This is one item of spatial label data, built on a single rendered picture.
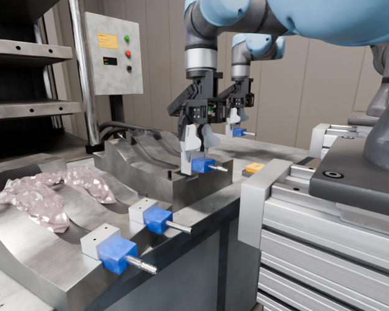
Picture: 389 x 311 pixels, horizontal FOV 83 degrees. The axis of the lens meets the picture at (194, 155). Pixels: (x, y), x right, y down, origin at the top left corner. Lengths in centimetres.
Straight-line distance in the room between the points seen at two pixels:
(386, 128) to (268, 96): 212
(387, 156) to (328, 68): 201
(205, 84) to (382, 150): 35
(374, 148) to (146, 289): 54
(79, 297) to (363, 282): 36
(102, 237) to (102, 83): 107
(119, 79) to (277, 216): 126
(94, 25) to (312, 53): 170
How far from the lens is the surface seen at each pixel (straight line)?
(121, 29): 148
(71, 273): 41
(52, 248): 47
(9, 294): 51
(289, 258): 33
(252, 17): 48
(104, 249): 41
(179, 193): 59
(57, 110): 124
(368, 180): 24
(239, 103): 94
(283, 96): 234
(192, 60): 52
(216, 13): 43
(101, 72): 138
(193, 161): 54
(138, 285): 61
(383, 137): 29
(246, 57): 94
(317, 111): 228
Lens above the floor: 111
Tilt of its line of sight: 17 degrees down
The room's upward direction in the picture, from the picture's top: straight up
